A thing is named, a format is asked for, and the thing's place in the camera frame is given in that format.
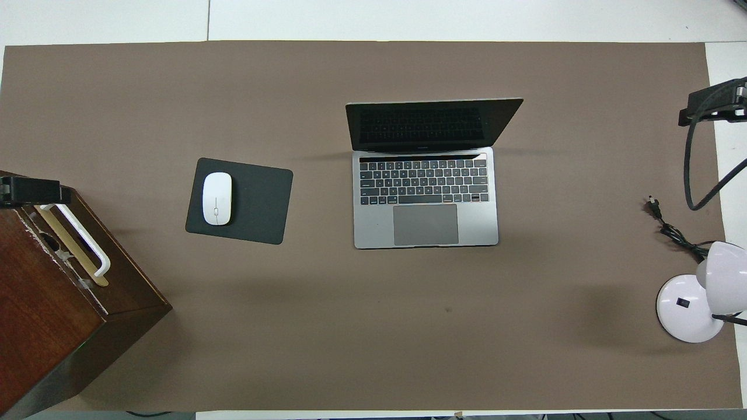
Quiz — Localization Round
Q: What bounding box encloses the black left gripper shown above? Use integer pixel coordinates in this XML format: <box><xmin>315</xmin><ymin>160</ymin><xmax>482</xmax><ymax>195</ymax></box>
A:
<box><xmin>0</xmin><ymin>177</ymin><xmax>72</xmax><ymax>209</ymax></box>

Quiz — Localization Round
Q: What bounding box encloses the grey aluminium laptop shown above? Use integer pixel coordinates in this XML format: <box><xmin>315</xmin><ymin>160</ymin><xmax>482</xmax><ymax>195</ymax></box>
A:
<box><xmin>345</xmin><ymin>97</ymin><xmax>524</xmax><ymax>250</ymax></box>

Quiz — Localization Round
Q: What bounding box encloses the dark wooden box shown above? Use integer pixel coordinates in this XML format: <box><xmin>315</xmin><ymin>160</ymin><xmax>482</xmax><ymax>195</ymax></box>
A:
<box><xmin>0</xmin><ymin>169</ymin><xmax>173</xmax><ymax>419</ymax></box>

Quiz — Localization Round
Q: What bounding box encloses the white computer mouse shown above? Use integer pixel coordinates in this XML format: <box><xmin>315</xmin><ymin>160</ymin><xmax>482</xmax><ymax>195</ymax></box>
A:
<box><xmin>202</xmin><ymin>171</ymin><xmax>233</xmax><ymax>226</ymax></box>

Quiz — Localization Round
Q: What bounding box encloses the white desk lamp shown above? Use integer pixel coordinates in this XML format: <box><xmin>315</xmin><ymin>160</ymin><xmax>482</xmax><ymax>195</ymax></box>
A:
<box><xmin>656</xmin><ymin>241</ymin><xmax>747</xmax><ymax>344</ymax></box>

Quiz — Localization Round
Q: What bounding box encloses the black mouse pad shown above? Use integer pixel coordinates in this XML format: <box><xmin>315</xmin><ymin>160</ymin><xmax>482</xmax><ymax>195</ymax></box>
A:
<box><xmin>185</xmin><ymin>157</ymin><xmax>294</xmax><ymax>246</ymax></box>

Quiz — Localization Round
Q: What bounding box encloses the brown table mat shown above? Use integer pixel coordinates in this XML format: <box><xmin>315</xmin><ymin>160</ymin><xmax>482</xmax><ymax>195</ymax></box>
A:
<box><xmin>0</xmin><ymin>41</ymin><xmax>743</xmax><ymax>412</ymax></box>

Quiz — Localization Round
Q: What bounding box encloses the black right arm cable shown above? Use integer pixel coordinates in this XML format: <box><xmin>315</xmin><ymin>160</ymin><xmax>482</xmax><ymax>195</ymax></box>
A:
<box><xmin>684</xmin><ymin>87</ymin><xmax>747</xmax><ymax>212</ymax></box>

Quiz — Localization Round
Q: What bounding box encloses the white box handle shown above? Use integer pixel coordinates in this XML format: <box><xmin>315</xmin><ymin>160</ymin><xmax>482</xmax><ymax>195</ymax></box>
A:
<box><xmin>40</xmin><ymin>203</ymin><xmax>111</xmax><ymax>278</ymax></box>

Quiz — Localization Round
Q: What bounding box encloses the black lamp power cable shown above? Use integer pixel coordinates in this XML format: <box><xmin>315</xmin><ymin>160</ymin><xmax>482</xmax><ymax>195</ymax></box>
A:
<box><xmin>647</xmin><ymin>197</ymin><xmax>710</xmax><ymax>262</ymax></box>

